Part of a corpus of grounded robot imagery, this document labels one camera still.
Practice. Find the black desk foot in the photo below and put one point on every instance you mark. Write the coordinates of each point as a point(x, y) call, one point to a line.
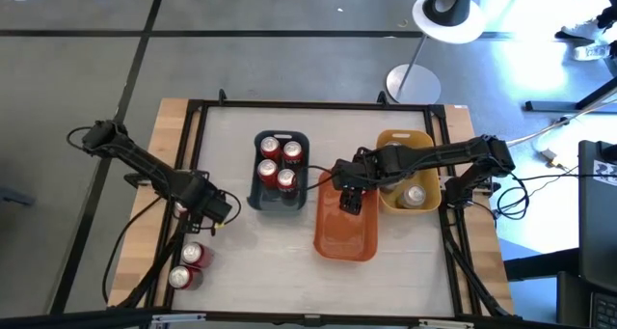
point(554, 105)

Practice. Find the dark blue plastic tray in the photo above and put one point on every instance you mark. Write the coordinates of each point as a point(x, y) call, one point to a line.
point(260, 199)

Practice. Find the grey round floor base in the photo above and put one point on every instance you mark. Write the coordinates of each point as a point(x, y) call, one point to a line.
point(419, 80)

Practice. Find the black clamp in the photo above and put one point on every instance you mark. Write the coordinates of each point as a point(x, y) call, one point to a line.
point(134, 178)

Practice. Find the black metal table frame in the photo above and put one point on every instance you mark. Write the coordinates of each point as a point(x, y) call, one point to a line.
point(313, 105)

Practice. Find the orange plastic tray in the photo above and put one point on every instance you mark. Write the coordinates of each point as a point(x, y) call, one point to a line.
point(344, 237)

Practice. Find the black keyboard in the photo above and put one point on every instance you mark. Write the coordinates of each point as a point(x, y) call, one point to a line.
point(605, 312)

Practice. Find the black crossbar with silver brackets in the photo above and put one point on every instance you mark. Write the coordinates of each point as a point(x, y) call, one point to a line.
point(72, 319)

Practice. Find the yellow plastic tray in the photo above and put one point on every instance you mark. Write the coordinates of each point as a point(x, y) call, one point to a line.
point(431, 189)

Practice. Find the black box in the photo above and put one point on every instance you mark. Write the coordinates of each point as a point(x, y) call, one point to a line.
point(573, 297)

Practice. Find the person's leg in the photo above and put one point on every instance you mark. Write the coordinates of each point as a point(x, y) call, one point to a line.
point(608, 18)

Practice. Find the person's white shoe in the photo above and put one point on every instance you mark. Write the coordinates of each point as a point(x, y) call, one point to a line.
point(578, 30)
point(593, 52)

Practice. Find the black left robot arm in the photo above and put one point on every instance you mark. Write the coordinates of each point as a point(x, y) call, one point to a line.
point(140, 162)

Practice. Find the white round base plate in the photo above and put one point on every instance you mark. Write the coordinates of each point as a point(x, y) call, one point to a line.
point(458, 32)

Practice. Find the black curved stand bracket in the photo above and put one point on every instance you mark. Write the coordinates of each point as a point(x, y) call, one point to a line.
point(448, 3)

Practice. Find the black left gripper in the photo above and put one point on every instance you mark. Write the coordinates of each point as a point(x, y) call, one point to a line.
point(207, 199)

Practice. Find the thin metal pole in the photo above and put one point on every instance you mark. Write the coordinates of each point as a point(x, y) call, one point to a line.
point(414, 56)

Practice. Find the black desk leg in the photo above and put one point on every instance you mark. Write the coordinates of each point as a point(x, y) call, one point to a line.
point(540, 266)

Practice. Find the white power adapter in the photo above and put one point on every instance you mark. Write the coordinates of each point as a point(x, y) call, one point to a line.
point(550, 156)

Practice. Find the yellow floor scrap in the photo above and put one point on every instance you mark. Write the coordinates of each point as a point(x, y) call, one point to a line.
point(403, 23)

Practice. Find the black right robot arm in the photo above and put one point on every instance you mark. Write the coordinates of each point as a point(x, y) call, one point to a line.
point(448, 151)

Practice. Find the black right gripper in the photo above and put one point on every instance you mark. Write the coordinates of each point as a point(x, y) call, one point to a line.
point(359, 170)

